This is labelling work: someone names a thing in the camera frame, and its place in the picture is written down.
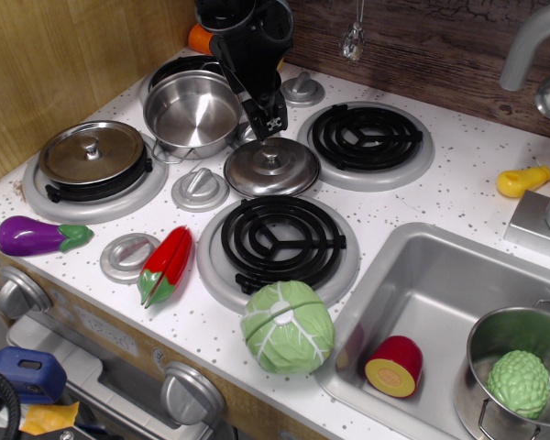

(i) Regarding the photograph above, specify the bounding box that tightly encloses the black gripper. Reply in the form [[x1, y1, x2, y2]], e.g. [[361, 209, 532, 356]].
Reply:
[[210, 19, 288, 140]]

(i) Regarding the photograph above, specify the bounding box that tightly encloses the steel pot lid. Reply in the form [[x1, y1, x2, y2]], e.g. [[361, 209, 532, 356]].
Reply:
[[38, 120, 145, 185], [223, 137, 321, 198]]

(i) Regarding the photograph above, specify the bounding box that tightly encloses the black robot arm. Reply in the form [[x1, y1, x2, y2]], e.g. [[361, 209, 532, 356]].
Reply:
[[195, 0, 294, 140]]

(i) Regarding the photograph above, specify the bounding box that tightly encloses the silver stove knob back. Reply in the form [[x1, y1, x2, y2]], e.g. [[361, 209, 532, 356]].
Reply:
[[280, 71, 325, 107]]

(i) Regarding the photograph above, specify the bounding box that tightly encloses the silver stove knob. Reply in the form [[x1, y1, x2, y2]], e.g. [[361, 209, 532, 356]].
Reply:
[[280, 71, 325, 107], [171, 168, 229, 212], [100, 233, 160, 285]]

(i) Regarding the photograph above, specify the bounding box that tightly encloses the steel pot on stove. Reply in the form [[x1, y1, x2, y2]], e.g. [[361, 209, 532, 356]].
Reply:
[[143, 70, 243, 160]]

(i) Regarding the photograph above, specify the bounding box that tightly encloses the silver stove knob centre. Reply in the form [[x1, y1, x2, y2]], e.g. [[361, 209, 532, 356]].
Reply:
[[171, 168, 229, 212]]

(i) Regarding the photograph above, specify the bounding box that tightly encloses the back right stove burner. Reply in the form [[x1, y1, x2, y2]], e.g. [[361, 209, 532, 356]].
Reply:
[[297, 102, 435, 193]]

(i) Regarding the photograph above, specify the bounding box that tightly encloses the stove burner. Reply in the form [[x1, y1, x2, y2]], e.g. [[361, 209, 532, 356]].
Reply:
[[22, 155, 169, 226], [138, 55, 224, 105], [197, 196, 359, 313], [297, 102, 435, 193]]

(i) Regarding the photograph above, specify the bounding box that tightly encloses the back left stove burner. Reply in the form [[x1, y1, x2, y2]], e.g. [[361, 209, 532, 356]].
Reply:
[[138, 55, 224, 105]]

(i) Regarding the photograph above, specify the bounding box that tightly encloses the front right stove burner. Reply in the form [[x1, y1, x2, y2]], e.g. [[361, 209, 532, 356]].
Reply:
[[197, 196, 359, 313]]

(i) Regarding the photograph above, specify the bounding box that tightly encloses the steel pot lid on burner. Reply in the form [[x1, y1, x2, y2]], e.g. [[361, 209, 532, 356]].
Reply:
[[38, 120, 145, 185]]

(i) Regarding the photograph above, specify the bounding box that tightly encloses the front left stove burner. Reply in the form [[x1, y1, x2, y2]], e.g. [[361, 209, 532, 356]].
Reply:
[[22, 155, 169, 226]]

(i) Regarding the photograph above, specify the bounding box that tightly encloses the silver stove knob front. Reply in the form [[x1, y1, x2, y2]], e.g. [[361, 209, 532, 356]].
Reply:
[[100, 233, 160, 285]]

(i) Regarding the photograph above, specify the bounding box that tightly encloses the orange toy object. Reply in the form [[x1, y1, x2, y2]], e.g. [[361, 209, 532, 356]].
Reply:
[[188, 24, 213, 55]]

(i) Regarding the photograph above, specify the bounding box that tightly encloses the hanging glass crystal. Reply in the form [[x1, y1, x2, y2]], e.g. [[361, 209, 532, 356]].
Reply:
[[339, 1, 366, 62]]

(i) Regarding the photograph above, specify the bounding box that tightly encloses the red toy chili pepper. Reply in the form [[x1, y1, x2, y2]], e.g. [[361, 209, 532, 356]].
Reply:
[[137, 226, 193, 308]]

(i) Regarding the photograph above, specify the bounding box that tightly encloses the green toy cabbage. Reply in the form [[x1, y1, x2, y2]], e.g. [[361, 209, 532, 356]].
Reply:
[[240, 280, 336, 374]]

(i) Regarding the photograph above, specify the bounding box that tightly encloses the silver sink basin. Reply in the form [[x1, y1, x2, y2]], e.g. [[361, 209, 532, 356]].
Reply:
[[316, 224, 550, 439]]

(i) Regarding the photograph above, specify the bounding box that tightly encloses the yellow toy pear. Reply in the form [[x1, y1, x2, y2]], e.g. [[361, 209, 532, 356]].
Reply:
[[496, 166, 550, 198]]

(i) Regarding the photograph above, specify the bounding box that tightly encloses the red toy fruit half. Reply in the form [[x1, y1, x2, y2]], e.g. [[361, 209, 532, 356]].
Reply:
[[365, 335, 424, 398]]

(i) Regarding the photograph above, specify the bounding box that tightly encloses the purple toy eggplant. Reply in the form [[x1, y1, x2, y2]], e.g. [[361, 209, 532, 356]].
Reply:
[[0, 215, 94, 257]]

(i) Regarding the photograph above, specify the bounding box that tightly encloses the silver oven knob right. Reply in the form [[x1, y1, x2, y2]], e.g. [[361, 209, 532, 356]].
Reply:
[[160, 361, 226, 425]]

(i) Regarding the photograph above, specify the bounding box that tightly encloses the silver oven knob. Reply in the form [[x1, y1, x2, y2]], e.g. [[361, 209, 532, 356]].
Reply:
[[160, 361, 226, 425], [0, 266, 52, 320]]

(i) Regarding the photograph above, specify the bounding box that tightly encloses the silver faucet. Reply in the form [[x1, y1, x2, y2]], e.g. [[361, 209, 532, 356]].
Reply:
[[499, 5, 550, 119]]

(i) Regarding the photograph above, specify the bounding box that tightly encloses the silver oven knob left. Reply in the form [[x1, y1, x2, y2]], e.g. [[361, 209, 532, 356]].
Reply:
[[0, 266, 52, 320]]

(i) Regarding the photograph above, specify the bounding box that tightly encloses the steel pot in sink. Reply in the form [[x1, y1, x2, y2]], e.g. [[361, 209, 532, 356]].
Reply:
[[454, 307, 550, 439]]

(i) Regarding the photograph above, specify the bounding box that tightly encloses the green toy artichoke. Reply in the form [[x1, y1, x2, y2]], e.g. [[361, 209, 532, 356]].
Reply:
[[486, 350, 550, 420]]

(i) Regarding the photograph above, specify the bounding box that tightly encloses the yellow tape piece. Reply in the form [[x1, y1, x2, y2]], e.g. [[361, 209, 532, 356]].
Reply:
[[20, 402, 80, 435]]

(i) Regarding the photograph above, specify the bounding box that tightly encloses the silver oven door handle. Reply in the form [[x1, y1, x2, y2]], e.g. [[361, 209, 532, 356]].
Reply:
[[7, 316, 215, 439]]

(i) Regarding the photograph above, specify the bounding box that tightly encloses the black cable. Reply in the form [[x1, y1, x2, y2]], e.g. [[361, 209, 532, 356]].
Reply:
[[0, 365, 22, 440]]

